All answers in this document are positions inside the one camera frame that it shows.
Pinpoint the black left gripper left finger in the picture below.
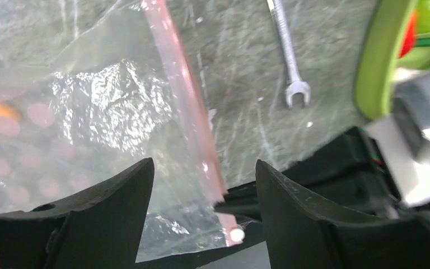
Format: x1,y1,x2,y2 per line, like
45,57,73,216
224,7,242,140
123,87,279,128
0,158,155,268

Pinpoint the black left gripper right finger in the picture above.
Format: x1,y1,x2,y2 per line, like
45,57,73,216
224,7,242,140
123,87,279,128
255,160,430,268

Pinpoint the clear zip top bag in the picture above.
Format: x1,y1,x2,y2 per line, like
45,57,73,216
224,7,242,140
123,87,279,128
0,1,245,262

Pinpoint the lime green food tray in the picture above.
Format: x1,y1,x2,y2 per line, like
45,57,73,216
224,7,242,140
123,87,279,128
354,1,430,119

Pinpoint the silver open-end wrench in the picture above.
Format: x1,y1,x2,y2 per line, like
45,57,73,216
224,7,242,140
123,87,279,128
267,0,311,108

